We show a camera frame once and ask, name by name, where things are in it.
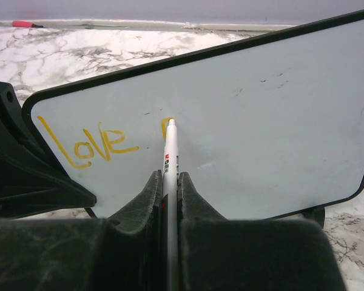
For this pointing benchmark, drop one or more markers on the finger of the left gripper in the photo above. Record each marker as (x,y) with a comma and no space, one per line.
(31,182)

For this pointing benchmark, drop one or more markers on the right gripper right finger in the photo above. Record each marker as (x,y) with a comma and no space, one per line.
(275,254)

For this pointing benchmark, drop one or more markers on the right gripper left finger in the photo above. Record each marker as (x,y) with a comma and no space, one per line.
(122,252)

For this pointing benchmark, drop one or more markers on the white marker pen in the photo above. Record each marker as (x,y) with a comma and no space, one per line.
(170,189)

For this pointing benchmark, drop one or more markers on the black framed whiteboard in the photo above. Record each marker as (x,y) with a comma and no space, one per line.
(267,126)

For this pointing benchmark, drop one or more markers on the red marker on rail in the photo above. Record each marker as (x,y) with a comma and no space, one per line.
(26,24)

